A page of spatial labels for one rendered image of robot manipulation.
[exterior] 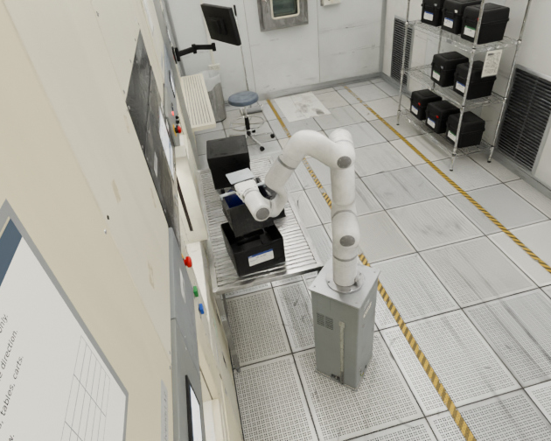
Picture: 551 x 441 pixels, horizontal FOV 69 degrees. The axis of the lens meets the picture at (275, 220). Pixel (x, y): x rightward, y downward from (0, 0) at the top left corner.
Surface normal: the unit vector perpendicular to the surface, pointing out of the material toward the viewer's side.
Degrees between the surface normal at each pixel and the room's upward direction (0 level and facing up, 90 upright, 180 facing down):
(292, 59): 90
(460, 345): 0
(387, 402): 0
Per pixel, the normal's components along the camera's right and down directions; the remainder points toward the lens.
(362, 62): 0.22, 0.58
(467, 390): -0.11, -0.78
